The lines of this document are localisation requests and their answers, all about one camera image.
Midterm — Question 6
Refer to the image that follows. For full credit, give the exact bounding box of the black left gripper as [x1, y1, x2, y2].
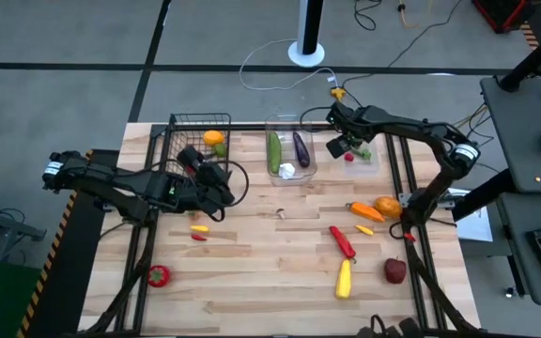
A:
[157, 163, 237, 213]

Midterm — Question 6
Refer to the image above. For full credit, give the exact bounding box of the dark blurry object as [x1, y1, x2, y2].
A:
[354, 314, 423, 338]

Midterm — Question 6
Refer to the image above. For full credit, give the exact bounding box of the yellow floor cable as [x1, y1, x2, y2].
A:
[396, 0, 436, 28]

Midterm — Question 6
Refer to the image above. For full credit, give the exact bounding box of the grey metal stand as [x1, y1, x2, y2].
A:
[0, 190, 47, 264]

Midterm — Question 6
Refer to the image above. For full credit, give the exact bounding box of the long red pepper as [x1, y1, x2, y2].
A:
[328, 225, 358, 262]

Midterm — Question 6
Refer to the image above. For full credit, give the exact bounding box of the black wire basket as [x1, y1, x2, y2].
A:
[162, 112, 233, 194]

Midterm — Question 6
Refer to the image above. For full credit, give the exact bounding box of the white floor cable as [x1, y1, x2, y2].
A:
[238, 38, 340, 92]

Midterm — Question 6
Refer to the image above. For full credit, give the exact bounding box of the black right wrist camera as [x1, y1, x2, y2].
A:
[325, 134, 352, 160]

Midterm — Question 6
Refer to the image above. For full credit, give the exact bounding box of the yellow cable bundle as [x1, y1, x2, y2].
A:
[456, 102, 491, 131]

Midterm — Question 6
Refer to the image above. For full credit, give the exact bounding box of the white garlic bulb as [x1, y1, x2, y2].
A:
[278, 161, 297, 181]

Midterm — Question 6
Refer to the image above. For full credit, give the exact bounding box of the dark red apple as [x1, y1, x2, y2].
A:
[383, 256, 408, 285]

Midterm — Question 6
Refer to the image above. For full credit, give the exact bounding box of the green cucumber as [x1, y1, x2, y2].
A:
[268, 131, 283, 175]

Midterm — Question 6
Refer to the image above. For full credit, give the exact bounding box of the black hazard striped platform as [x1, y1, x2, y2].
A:
[16, 148, 121, 338]

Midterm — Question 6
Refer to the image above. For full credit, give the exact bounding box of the orange bell pepper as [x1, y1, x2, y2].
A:
[373, 195, 404, 221]

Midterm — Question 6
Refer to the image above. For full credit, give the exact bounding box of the orange citrus fruit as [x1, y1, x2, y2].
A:
[202, 130, 225, 146]

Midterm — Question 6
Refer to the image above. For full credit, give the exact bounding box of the black coiled floor cable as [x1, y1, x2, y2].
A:
[353, 0, 383, 32]

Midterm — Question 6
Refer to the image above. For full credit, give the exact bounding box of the red tomato green stem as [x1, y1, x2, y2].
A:
[147, 264, 173, 288]

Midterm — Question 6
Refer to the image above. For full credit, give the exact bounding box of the black white pole round base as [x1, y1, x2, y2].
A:
[287, 0, 327, 69]

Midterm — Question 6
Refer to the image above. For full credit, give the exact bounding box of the long black floor cable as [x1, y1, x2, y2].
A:
[340, 0, 463, 90]

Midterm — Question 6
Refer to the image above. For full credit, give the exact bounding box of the black diagonal pole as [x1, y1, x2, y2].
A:
[498, 18, 541, 94]

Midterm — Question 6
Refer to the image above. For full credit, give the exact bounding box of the purple eggplant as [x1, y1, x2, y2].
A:
[292, 131, 312, 169]

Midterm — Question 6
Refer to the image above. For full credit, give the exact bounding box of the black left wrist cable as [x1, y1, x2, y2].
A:
[157, 159, 251, 223]

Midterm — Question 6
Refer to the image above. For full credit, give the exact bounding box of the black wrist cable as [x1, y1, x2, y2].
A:
[300, 105, 335, 132]
[157, 159, 251, 223]

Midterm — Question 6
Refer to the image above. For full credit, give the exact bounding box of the red black crate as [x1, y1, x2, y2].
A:
[471, 0, 540, 35]

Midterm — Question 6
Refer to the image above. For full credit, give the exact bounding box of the yellow squash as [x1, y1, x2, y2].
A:
[334, 258, 353, 300]

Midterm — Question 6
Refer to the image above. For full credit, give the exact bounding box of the tall clear plastic bin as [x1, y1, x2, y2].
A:
[264, 112, 319, 188]

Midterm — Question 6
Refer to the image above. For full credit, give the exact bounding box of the shallow clear plastic container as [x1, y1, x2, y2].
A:
[338, 125, 379, 178]

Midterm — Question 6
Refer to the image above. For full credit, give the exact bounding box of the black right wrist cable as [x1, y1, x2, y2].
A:
[300, 105, 335, 132]

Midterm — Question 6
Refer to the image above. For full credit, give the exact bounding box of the white paper sheet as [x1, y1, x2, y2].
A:
[456, 187, 495, 243]

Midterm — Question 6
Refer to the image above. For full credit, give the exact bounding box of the black aluminium table frame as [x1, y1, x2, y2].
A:
[80, 120, 481, 338]

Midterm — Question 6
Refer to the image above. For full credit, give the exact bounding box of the orange carrot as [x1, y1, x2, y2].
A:
[345, 201, 387, 223]

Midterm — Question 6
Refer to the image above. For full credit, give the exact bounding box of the grey desk top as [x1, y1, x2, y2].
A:
[494, 190, 541, 307]
[479, 74, 541, 195]

